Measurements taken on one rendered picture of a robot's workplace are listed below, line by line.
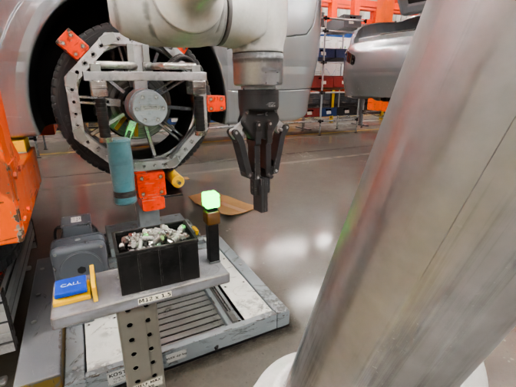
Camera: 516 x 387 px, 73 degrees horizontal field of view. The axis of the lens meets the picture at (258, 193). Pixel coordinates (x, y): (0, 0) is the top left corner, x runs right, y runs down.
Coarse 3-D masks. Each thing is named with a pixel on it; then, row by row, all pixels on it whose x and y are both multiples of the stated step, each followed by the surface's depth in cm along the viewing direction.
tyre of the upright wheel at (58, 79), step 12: (108, 24) 136; (84, 36) 133; (96, 36) 134; (60, 60) 132; (72, 60) 133; (60, 72) 132; (60, 84) 133; (60, 96) 134; (60, 108) 136; (60, 120) 137; (72, 132) 140; (72, 144) 141; (84, 156) 144; (96, 156) 146; (108, 168) 150; (168, 168) 162
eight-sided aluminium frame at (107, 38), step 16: (112, 32) 129; (96, 48) 128; (160, 48) 143; (176, 48) 141; (80, 64) 127; (64, 80) 127; (80, 112) 132; (80, 128) 133; (192, 128) 159; (96, 144) 137; (192, 144) 155; (144, 160) 152; (160, 160) 151; (176, 160) 154
